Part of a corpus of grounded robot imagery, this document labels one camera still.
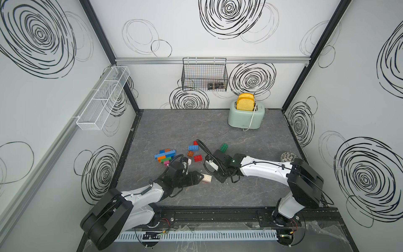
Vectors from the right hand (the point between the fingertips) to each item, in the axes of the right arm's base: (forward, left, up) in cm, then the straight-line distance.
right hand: (217, 173), depth 84 cm
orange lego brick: (+10, +34, -2) cm, 35 cm away
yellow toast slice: (+39, -17, +17) cm, 46 cm away
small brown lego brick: (+15, +31, -2) cm, 34 cm away
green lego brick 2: (+8, +32, -1) cm, 33 cm away
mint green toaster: (+34, -16, +8) cm, 38 cm away
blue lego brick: (+11, +36, -2) cm, 38 cm away
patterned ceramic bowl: (+12, -42, -2) cm, 44 cm away
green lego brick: (+18, -5, -3) cm, 19 cm away
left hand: (-3, +9, 0) cm, 10 cm away
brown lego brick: (+13, +17, -2) cm, 21 cm away
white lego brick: (-3, +6, 0) cm, 6 cm away
